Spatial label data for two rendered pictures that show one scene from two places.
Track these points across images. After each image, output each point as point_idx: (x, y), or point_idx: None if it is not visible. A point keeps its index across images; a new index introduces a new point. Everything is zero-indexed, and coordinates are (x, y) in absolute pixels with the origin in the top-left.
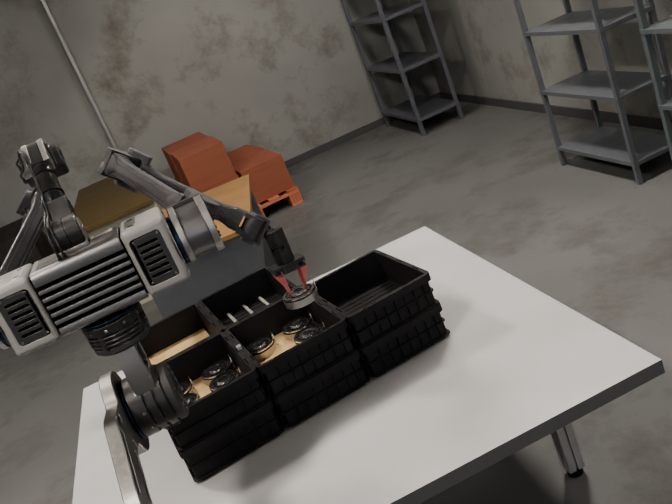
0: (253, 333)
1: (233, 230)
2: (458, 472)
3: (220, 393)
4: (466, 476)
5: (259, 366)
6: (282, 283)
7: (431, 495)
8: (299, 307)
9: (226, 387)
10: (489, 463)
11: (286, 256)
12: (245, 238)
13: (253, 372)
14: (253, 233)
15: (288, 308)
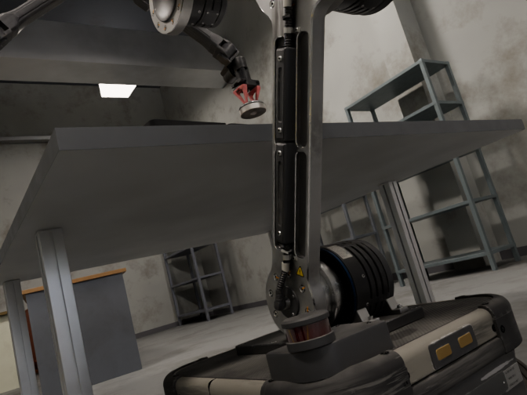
0: None
1: (214, 46)
2: (430, 125)
3: (199, 124)
4: (434, 131)
5: (228, 124)
6: (244, 89)
7: (415, 132)
8: (256, 106)
9: (205, 122)
10: (447, 130)
11: (248, 74)
12: (222, 53)
13: (225, 124)
14: (228, 51)
15: (245, 110)
